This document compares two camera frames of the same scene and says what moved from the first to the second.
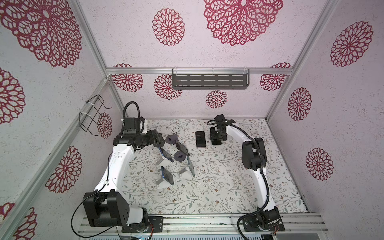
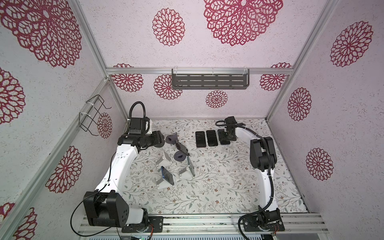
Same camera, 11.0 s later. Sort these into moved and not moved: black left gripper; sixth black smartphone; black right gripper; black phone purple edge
Moved: black right gripper
Not moved: black phone purple edge; sixth black smartphone; black left gripper
